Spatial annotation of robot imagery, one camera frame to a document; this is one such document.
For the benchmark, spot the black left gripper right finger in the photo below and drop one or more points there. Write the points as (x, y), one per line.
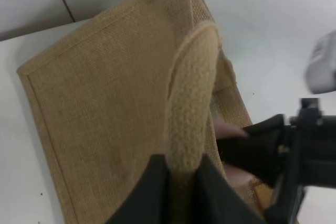
(214, 201)

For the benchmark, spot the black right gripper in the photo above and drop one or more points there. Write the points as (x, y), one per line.
(301, 154)

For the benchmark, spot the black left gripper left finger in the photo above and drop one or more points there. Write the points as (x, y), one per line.
(148, 202)

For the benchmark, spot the brown linen tote bag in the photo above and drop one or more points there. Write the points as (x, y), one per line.
(107, 96)

